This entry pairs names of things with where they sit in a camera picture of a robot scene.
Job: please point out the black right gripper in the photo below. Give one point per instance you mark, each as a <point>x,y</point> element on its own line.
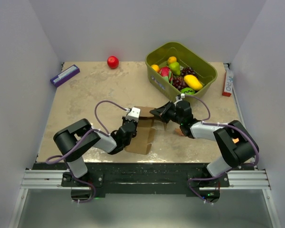
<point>161,111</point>

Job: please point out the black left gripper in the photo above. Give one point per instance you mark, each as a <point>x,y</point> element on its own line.
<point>135,122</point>

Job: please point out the brown cardboard paper box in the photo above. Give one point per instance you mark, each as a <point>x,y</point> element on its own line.
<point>142,142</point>

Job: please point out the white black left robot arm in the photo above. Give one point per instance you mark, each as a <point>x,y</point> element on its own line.
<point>75,140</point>

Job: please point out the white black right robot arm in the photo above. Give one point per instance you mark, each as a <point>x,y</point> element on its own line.
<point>232,154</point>

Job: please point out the red white toothpaste box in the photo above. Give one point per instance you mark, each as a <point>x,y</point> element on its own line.
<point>228,83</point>

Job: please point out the purple rectangular box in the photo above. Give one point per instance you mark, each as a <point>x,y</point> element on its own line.
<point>64,76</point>

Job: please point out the pink ice cream toy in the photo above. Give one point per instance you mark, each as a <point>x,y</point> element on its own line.
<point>178,131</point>

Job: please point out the red grape bunch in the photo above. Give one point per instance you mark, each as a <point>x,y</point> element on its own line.
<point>179,83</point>

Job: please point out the pink dragon fruit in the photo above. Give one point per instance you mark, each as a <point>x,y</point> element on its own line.
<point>166,73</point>

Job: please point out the yellow mango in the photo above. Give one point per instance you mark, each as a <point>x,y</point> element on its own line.
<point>193,82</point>

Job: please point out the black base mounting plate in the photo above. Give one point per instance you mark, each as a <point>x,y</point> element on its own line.
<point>103,176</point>

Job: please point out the yellow orange fruit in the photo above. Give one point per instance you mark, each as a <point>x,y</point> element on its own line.
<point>155,67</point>

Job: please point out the green pear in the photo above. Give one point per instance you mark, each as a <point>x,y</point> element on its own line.
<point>175,68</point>

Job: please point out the dark purple grape bunch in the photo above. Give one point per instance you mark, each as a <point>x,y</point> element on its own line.
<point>187,71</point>

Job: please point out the green plastic tub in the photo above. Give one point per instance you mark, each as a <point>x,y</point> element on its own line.
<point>205,73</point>

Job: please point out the red apple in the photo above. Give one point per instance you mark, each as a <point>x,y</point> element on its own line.
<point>113,62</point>

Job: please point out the round yellow orange sponge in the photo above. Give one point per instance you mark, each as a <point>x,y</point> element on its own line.
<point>235,140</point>

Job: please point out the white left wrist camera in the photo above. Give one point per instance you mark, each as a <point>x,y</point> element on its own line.
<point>133,114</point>

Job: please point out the aluminium front rail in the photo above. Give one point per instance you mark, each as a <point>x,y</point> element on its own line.
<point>236,180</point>

